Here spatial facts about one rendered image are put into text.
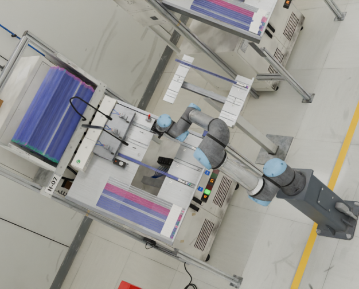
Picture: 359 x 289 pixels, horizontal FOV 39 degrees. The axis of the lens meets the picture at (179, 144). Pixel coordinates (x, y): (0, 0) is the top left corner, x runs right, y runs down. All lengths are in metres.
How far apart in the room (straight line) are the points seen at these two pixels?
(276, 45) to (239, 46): 0.42
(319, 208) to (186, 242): 1.03
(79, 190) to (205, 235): 1.03
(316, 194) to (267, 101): 1.38
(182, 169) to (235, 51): 1.05
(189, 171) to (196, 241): 0.69
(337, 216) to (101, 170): 1.45
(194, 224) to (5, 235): 1.82
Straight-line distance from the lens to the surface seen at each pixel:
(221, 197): 3.72
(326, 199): 3.03
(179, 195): 3.09
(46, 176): 3.09
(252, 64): 3.85
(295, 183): 2.81
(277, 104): 4.06
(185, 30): 3.67
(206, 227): 3.67
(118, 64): 5.05
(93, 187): 3.15
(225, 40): 3.85
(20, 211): 4.68
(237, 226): 3.75
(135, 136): 3.19
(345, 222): 3.23
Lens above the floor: 2.79
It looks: 38 degrees down
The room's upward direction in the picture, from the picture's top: 55 degrees counter-clockwise
